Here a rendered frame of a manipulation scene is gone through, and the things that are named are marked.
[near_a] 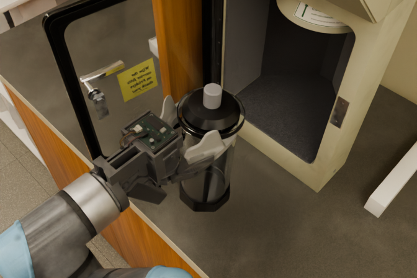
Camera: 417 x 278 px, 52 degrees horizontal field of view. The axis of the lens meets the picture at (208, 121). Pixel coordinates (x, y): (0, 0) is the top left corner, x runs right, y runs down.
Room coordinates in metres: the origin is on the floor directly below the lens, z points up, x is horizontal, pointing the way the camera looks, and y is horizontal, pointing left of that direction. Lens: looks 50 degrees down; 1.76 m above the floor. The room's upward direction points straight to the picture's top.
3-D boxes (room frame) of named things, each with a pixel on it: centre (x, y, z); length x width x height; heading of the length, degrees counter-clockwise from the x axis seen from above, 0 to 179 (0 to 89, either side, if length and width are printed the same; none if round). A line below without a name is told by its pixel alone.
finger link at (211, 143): (0.38, 0.00, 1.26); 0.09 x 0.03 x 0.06; 112
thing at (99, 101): (0.52, 0.20, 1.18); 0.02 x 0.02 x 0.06; 36
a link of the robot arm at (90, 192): (0.28, 0.16, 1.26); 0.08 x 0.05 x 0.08; 46
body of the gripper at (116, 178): (0.34, 0.10, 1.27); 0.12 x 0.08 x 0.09; 136
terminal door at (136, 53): (0.59, 0.12, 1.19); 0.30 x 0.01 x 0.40; 126
